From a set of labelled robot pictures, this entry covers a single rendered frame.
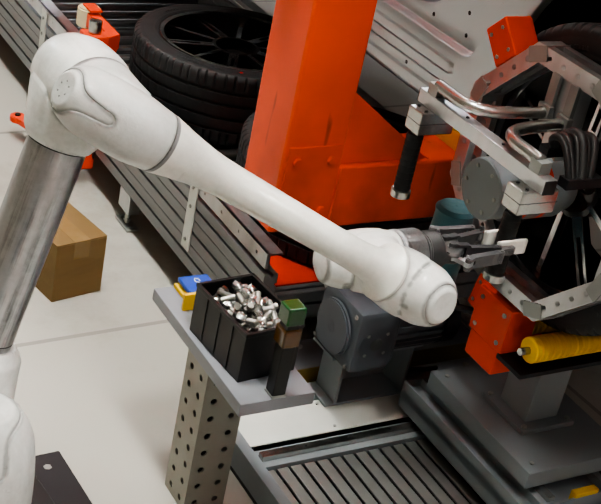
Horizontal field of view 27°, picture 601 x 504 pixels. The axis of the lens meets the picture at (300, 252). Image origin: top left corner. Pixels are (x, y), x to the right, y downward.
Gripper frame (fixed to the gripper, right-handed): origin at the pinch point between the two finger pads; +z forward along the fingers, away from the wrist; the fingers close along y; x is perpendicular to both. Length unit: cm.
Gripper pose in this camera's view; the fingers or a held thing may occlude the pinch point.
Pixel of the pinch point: (505, 241)
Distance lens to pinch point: 241.4
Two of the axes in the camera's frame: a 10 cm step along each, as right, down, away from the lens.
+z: 8.6, -0.9, 5.0
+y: 4.7, 5.0, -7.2
